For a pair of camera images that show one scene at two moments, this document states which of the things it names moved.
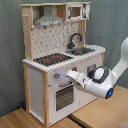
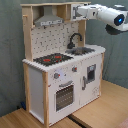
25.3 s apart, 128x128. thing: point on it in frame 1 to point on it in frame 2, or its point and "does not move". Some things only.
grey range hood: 47,18 does not move
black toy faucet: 71,45 does not move
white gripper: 79,77 to 85,12
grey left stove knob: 56,75 does not move
